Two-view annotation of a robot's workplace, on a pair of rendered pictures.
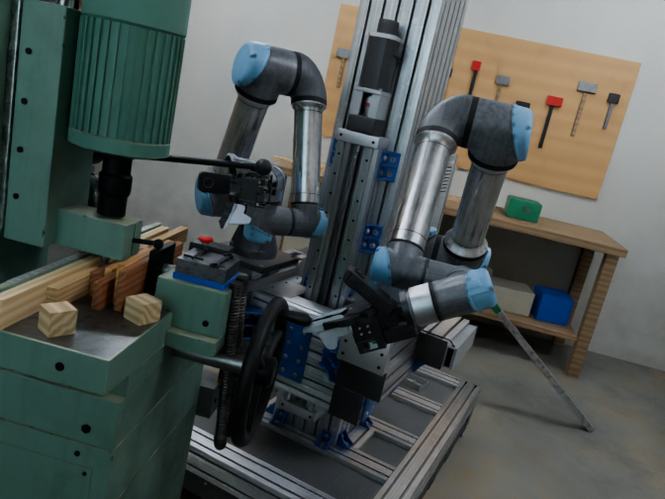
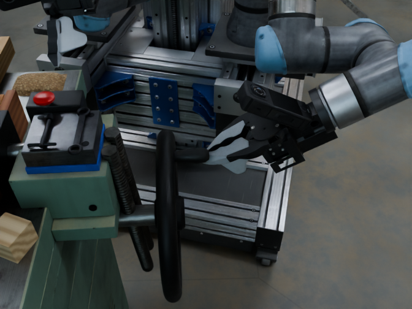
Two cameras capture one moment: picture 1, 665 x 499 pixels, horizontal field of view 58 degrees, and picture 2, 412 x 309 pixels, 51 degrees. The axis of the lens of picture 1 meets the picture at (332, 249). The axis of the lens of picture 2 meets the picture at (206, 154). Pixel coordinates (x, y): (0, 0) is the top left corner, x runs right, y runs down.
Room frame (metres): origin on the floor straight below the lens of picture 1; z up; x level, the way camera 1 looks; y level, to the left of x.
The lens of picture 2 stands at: (0.60, 0.10, 1.39)
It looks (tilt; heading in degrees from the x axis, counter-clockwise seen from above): 44 degrees down; 350
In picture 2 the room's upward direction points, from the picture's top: straight up
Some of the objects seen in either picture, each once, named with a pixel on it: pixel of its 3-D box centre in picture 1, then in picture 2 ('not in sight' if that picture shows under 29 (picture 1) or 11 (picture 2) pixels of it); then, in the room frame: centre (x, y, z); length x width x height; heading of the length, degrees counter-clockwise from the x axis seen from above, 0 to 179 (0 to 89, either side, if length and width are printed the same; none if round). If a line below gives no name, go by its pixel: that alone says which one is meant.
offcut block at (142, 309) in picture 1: (142, 309); (11, 237); (0.97, 0.30, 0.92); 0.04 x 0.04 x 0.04; 59
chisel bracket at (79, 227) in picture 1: (98, 235); not in sight; (1.10, 0.44, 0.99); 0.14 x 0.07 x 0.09; 84
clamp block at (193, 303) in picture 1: (201, 296); (72, 165); (1.10, 0.23, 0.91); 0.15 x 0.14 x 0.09; 174
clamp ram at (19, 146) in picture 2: (174, 272); (25, 151); (1.10, 0.29, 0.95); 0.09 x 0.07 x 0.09; 174
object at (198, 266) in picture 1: (210, 260); (63, 127); (1.10, 0.22, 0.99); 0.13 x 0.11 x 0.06; 174
